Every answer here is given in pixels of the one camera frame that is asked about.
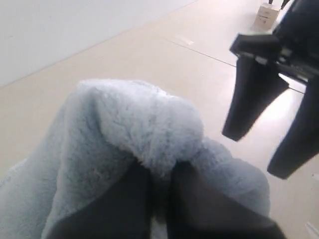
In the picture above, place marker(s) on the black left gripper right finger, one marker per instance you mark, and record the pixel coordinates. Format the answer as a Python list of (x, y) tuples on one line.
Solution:
[(199, 211)]

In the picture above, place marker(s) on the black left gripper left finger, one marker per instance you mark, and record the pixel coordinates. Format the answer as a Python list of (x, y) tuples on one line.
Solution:
[(123, 212)]

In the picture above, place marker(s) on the small cardboard box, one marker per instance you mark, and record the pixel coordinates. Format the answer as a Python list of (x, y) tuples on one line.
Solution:
[(266, 17)]

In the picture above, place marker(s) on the light blue fleece towel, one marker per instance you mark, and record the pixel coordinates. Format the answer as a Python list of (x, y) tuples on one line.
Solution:
[(103, 127)]

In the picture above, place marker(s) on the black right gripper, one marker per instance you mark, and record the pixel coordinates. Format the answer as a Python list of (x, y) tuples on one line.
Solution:
[(292, 49)]

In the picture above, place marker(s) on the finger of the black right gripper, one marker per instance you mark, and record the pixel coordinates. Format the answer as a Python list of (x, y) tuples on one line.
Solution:
[(301, 142)]

